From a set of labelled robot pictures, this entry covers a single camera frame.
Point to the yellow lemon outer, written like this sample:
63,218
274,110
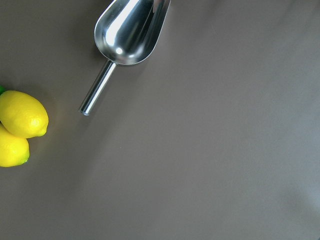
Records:
14,150

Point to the green lime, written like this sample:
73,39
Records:
2,90

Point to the yellow lemon near scoop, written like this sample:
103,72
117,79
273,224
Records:
23,115

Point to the steel ice scoop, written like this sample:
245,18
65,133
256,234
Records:
126,34

